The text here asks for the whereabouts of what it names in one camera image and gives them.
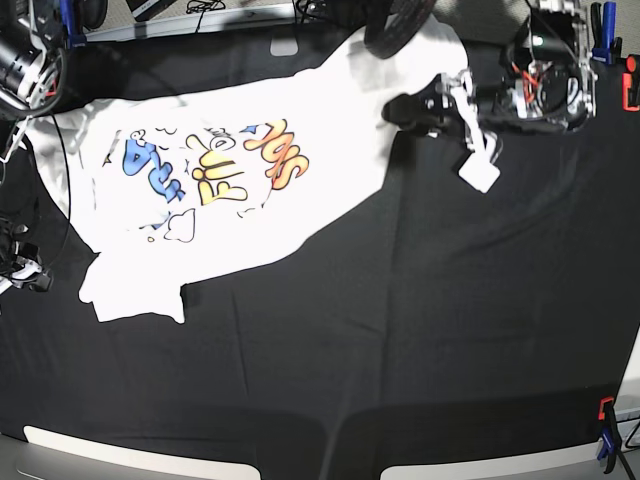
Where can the black tablecloth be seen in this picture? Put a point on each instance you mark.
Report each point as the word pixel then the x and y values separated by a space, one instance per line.
pixel 429 324

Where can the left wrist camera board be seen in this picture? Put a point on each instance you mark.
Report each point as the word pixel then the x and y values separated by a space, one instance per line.
pixel 478 172

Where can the red blue clamp bottom right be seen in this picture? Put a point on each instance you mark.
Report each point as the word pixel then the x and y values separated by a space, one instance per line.
pixel 609 436

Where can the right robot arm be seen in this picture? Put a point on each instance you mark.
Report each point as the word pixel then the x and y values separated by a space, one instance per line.
pixel 33 71

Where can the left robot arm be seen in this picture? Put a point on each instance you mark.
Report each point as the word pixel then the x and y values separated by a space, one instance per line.
pixel 548 86

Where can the white printed t-shirt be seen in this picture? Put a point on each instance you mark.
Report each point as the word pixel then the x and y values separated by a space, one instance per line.
pixel 180 189

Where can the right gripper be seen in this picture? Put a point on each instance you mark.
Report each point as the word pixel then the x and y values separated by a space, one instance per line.
pixel 21 263

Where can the red clamp top right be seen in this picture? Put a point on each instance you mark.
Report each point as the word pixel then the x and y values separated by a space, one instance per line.
pixel 630 84

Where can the blue clamp top right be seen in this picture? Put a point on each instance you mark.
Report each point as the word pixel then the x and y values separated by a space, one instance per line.
pixel 607 46

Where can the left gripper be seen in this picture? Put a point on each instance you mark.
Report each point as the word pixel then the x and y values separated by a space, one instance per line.
pixel 448 107

